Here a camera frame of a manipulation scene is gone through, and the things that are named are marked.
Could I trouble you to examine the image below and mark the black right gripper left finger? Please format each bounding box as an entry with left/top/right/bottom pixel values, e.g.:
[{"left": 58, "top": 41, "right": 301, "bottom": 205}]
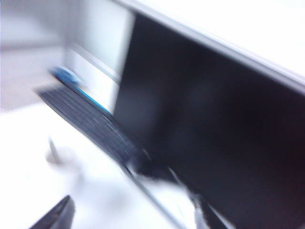
[{"left": 28, "top": 195, "right": 76, "bottom": 229}]

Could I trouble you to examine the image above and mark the black AOC computer monitor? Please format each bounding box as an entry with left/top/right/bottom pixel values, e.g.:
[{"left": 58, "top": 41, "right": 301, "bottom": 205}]
[{"left": 112, "top": 11, "right": 305, "bottom": 229}]

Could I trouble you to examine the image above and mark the white raised desk board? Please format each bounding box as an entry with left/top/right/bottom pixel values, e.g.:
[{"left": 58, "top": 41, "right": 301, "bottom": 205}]
[{"left": 0, "top": 104, "right": 199, "bottom": 229}]

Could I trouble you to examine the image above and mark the black computer keyboard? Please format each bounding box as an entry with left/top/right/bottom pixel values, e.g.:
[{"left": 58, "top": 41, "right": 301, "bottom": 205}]
[{"left": 35, "top": 85, "right": 153, "bottom": 173}]

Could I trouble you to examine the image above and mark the white ceramic mug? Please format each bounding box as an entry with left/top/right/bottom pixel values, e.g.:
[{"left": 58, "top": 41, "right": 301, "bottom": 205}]
[{"left": 44, "top": 145, "right": 84, "bottom": 187}]

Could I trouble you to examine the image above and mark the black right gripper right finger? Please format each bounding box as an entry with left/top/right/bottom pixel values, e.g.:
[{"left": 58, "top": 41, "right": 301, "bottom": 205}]
[{"left": 199, "top": 201, "right": 227, "bottom": 229}]

